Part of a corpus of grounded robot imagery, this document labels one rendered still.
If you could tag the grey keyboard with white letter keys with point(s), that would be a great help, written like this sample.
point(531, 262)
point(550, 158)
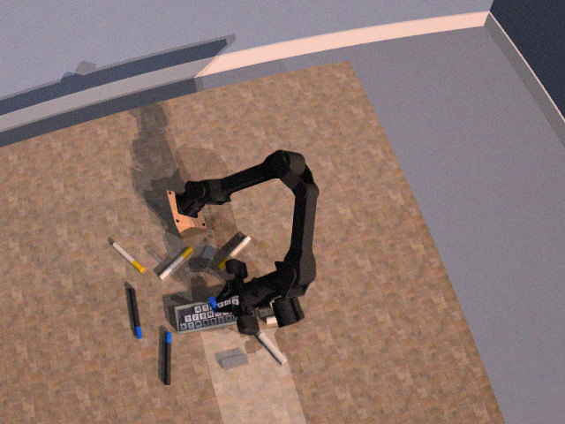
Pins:
point(200, 316)

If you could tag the black stylus with blue tip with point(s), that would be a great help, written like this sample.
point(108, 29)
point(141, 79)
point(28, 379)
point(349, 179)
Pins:
point(167, 358)
point(135, 312)

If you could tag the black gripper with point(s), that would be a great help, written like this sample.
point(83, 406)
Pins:
point(249, 293)

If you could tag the white and yellow cylinder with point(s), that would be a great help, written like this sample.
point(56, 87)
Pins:
point(128, 257)
point(233, 252)
point(175, 263)

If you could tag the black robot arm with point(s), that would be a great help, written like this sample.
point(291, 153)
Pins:
point(299, 265)

